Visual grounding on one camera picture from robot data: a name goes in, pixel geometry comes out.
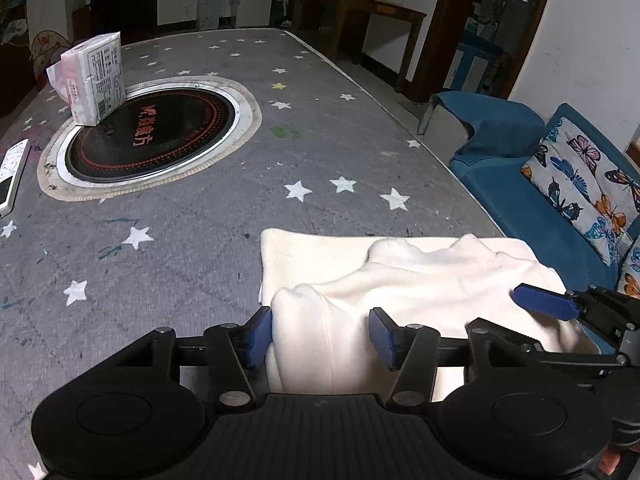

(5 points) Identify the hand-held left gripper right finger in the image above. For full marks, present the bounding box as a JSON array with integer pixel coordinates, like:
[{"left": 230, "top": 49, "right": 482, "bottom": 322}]
[{"left": 368, "top": 308, "right": 546, "bottom": 407}]

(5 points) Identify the butterfly print cushion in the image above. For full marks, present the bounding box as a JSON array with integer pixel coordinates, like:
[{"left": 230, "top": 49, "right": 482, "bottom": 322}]
[
  {"left": 521, "top": 116, "right": 640, "bottom": 266},
  {"left": 617, "top": 235, "right": 640, "bottom": 301}
]

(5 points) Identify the round black induction cooktop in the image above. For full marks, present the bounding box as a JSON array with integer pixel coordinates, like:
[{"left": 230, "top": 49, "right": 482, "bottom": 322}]
[{"left": 36, "top": 76, "right": 263, "bottom": 203}]

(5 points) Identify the small blue cabinet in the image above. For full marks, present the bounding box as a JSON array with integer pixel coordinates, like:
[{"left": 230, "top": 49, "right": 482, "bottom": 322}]
[{"left": 450, "top": 42, "right": 503, "bottom": 93}]

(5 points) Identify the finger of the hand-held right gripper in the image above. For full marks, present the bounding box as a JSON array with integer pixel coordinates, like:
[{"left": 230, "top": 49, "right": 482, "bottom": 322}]
[
  {"left": 535, "top": 350, "right": 628, "bottom": 368},
  {"left": 511, "top": 283, "right": 583, "bottom": 322}
]

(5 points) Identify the grey star-print tablecloth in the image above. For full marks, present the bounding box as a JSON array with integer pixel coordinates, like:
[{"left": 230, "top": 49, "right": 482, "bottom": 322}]
[{"left": 0, "top": 27, "right": 506, "bottom": 480}]

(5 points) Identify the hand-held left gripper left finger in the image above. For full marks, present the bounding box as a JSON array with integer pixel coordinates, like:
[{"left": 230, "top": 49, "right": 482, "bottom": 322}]
[{"left": 107, "top": 307, "right": 273, "bottom": 407}]

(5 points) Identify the white remote control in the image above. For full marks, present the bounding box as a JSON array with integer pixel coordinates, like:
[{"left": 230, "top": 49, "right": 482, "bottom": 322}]
[{"left": 0, "top": 140, "right": 32, "bottom": 218}]

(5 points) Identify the cream sweatshirt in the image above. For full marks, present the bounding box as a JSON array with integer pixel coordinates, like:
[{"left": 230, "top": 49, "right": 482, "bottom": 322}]
[{"left": 259, "top": 227, "right": 601, "bottom": 403}]

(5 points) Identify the dark wooden side table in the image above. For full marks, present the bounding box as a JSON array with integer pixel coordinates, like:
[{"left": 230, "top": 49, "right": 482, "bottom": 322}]
[{"left": 292, "top": 0, "right": 428, "bottom": 93}]

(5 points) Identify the white tissue pack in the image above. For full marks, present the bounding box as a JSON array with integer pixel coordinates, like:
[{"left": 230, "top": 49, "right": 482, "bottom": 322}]
[{"left": 46, "top": 31, "right": 126, "bottom": 126}]

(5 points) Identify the blue sofa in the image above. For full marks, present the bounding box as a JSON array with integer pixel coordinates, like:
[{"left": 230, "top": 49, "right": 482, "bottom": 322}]
[{"left": 417, "top": 91, "right": 640, "bottom": 301}]

